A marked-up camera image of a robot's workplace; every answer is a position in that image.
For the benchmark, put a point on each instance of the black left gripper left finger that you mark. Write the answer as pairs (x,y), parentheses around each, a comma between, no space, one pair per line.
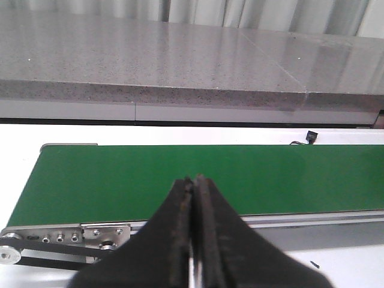
(156,256)

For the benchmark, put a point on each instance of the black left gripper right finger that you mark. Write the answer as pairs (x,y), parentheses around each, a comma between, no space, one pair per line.
(234,255)

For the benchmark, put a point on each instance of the black drive belt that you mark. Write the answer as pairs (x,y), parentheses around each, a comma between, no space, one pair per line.
(53,248)

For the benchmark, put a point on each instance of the small black screw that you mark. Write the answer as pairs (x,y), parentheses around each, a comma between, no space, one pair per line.
(315,265)

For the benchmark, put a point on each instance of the small black sensor box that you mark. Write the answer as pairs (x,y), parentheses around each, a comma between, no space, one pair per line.
(310,139)

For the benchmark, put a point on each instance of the silver drive pulley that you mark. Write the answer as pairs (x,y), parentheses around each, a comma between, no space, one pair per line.
(9,255)

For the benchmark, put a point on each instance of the grey stone counter right slab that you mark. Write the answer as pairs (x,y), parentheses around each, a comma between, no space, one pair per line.
(336,72)

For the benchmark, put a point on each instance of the grey stone counter slab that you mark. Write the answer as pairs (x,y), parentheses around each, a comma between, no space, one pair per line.
(53,56)
(336,72)

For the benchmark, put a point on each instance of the grey stone counter left slab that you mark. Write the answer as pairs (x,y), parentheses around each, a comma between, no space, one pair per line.
(53,56)

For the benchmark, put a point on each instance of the grey pleated curtain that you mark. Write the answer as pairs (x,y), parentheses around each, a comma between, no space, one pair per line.
(307,17)

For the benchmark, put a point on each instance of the steel conveyor end bracket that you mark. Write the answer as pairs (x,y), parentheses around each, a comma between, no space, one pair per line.
(69,234)

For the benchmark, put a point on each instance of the aluminium conveyor frame rail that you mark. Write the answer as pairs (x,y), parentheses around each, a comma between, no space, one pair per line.
(265,221)

